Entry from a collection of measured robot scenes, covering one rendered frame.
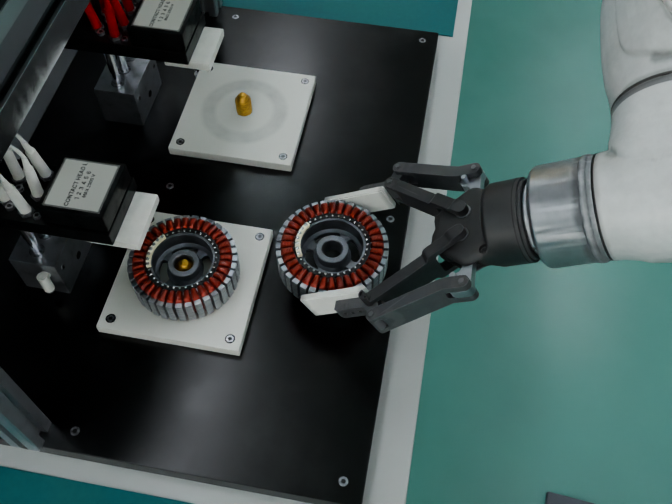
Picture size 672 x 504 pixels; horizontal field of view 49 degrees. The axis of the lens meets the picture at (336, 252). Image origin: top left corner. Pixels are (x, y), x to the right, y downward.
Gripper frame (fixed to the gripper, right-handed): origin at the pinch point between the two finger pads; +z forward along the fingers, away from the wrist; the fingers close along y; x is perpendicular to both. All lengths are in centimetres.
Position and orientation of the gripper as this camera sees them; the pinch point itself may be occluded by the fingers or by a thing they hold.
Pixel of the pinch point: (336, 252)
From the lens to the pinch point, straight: 74.3
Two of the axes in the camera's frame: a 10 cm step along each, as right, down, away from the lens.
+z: -8.5, 1.4, 5.1
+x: -5.0, -5.5, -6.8
